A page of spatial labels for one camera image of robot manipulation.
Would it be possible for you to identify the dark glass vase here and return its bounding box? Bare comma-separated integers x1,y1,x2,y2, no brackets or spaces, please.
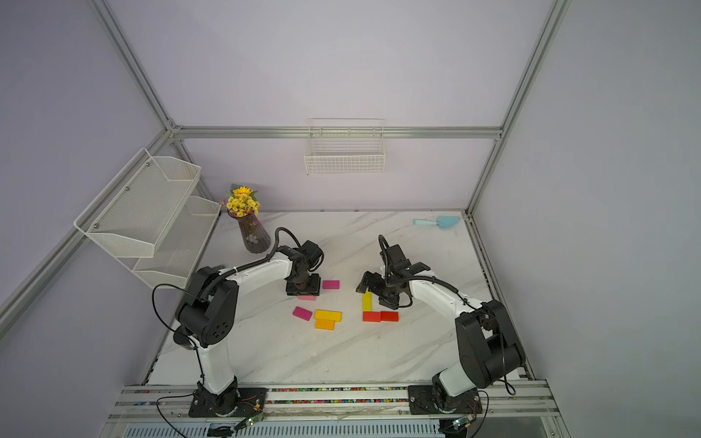
237,214,271,254

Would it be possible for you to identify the aluminium front rail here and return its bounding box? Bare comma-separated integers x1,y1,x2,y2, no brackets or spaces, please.
108,381,562,423

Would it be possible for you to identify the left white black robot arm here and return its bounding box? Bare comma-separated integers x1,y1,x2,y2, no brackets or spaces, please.
151,227,325,416

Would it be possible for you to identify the yellow flower bouquet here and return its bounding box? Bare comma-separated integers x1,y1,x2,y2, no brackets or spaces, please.
224,185,260,218

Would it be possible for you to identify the white mesh shelf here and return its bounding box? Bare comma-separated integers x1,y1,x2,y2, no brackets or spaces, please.
133,196,220,288
74,149,201,258

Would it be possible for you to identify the red block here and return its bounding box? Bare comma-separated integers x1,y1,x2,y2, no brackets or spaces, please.
363,311,383,323
380,311,400,322

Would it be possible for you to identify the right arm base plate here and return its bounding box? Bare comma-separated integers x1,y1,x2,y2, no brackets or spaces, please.
407,384,483,415

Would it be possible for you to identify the white wire wall basket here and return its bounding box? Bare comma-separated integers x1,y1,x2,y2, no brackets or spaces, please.
304,118,386,176

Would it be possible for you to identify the lower white mesh shelf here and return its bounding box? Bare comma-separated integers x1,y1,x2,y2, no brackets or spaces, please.
133,196,220,288

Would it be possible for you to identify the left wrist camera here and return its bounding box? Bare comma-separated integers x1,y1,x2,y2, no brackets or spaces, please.
299,240,323,265

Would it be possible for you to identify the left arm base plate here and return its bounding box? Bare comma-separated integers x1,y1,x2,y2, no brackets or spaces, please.
188,388,268,418

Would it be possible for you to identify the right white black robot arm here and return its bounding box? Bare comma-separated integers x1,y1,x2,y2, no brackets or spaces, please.
356,270,526,398

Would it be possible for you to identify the upper white mesh shelf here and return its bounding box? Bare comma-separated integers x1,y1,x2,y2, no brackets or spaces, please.
74,149,201,258

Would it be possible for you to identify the orange block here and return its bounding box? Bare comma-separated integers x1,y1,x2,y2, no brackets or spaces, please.
315,319,336,331

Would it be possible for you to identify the yellow large block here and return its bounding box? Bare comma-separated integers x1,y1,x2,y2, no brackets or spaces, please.
314,310,342,323

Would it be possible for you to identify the magenta block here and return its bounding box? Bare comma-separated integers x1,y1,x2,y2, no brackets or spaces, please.
292,307,313,321
322,280,341,290

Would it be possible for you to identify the teal scoop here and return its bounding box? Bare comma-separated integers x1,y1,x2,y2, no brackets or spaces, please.
413,215,461,230

